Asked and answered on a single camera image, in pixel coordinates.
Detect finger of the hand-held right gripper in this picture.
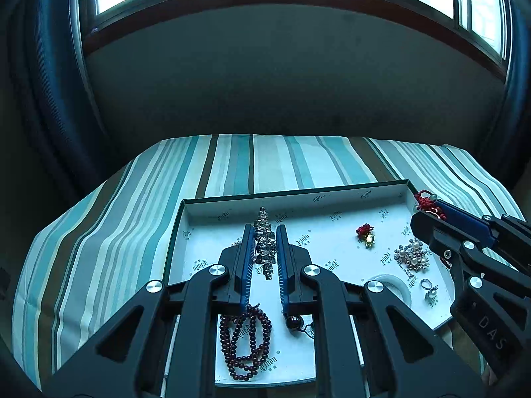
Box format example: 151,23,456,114
411,211,531,300
435,200,531,258

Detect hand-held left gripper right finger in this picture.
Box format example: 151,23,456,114
276,224,487,398

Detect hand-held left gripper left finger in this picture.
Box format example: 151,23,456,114
43,223,255,398

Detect red knotted cord charm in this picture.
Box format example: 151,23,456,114
414,190,448,220

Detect pearl rhinestone brooch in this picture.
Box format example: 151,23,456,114
394,238,432,278

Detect rhinestone bracelet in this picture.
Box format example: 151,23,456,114
254,206,278,281

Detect black gourd pendant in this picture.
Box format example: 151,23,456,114
286,315,316,337

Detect white jade bangle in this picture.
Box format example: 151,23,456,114
365,274,412,311

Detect white printed shallow box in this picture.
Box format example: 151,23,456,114
163,179,455,388

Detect red knot charm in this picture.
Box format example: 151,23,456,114
356,224,376,249

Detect dark blue curtain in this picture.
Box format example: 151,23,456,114
477,0,531,175
0,0,109,200

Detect striped tablecloth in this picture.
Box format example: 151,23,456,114
12,134,525,398

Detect dark red bead bracelet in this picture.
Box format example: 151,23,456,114
219,304,273,382

